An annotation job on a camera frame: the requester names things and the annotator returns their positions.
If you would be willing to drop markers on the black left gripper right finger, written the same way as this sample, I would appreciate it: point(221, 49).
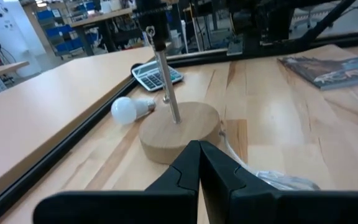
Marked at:
point(291, 208)

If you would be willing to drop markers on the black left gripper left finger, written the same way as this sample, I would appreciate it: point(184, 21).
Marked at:
point(120, 205)

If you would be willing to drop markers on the clear plastic wrapper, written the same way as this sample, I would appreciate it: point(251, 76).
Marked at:
point(278, 180)

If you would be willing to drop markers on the wooden base lamp with socket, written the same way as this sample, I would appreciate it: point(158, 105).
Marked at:
point(172, 137)

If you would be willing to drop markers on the white lightbulb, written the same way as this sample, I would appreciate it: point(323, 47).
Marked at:
point(124, 110)

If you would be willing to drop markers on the light wooden desk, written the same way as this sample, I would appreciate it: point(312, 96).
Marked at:
point(42, 109)

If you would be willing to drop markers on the grey desk calculator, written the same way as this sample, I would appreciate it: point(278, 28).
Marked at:
point(154, 77)

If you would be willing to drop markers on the Arcadia picture book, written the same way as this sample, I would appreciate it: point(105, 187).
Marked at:
point(337, 73)

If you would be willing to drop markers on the blue storage bins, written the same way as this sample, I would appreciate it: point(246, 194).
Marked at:
point(64, 31)

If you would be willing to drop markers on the wooden background table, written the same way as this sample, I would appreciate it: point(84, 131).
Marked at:
point(104, 17)

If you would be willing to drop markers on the black aluminium rig frame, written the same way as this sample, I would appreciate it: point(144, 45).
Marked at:
point(26, 180)

